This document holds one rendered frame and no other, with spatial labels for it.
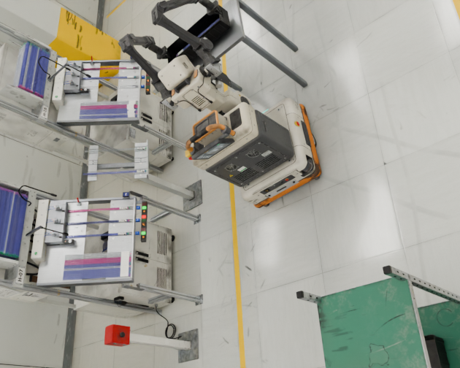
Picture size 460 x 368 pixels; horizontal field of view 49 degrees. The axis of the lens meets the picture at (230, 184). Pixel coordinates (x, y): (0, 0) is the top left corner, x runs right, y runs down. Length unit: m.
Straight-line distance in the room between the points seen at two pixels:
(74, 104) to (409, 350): 3.56
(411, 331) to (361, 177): 1.66
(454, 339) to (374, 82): 1.95
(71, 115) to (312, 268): 2.48
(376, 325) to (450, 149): 1.51
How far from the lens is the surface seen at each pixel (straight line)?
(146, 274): 4.39
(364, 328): 2.26
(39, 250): 4.08
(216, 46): 3.94
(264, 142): 3.40
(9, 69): 4.91
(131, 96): 4.71
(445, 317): 2.77
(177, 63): 3.41
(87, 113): 4.66
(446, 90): 3.59
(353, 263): 3.46
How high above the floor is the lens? 2.91
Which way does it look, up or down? 41 degrees down
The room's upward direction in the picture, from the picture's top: 65 degrees counter-clockwise
